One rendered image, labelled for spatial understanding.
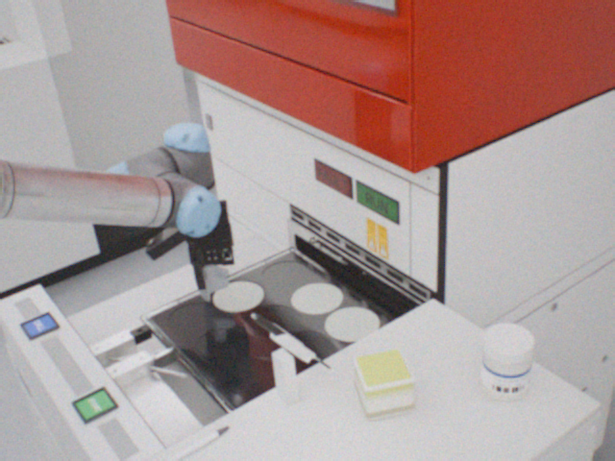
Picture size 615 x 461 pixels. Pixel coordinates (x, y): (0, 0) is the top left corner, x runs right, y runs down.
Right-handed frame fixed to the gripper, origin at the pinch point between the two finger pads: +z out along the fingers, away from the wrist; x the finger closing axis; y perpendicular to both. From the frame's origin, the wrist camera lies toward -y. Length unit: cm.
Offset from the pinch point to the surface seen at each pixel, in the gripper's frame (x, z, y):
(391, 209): -7.8, -18.8, 36.4
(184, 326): -7.2, 1.4, -3.7
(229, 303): -2.2, 1.2, 4.8
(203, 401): -20.0, 9.3, -1.3
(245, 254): 28.0, 9.3, 8.1
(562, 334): 4, 26, 78
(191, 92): 378, 91, -28
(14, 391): 85, 91, -83
